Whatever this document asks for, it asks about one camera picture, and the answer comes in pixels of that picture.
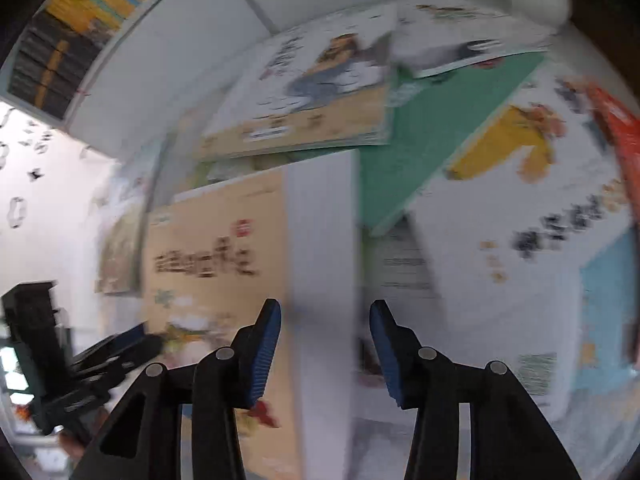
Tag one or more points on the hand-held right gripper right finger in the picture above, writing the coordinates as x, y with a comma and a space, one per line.
385, 345

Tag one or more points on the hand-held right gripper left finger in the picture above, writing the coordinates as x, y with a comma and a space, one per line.
265, 350

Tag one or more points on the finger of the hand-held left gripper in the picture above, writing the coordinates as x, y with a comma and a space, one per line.
130, 340
105, 377

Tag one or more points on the beige book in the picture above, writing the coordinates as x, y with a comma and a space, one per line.
215, 260

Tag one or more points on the row of black and yellow books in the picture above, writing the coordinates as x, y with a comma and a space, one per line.
65, 45

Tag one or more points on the white book with grey text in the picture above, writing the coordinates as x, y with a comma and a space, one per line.
405, 265

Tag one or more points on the book with landscape painting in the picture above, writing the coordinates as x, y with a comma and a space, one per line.
125, 240

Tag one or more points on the white book with yellow figure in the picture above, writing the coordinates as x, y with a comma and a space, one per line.
550, 240

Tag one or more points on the dark green book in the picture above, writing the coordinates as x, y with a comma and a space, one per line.
430, 135

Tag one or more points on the white book with black title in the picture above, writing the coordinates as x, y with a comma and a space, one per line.
300, 110

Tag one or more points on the white bookshelf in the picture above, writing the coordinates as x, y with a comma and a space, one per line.
165, 70

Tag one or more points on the red book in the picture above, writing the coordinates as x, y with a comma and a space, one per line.
622, 135

